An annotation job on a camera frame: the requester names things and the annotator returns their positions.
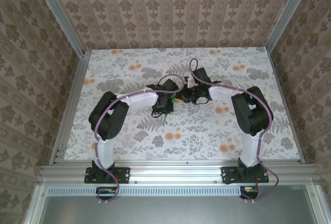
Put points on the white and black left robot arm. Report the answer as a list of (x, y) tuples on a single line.
[(139, 101)]

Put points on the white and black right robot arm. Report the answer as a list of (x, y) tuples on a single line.
[(222, 92)]

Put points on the floral table mat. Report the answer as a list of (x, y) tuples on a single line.
[(207, 136)]

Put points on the aluminium mounting beam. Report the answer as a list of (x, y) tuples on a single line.
[(175, 173)]

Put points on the grey metal panel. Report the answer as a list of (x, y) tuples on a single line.
[(181, 211)]

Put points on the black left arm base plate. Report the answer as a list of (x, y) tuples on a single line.
[(124, 175)]

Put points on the aluminium side rail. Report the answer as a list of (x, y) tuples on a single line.
[(72, 99), (285, 105)]

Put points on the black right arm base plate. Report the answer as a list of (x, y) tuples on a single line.
[(263, 175)]

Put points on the aluminium frame post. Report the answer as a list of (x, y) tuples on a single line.
[(60, 14), (287, 14)]

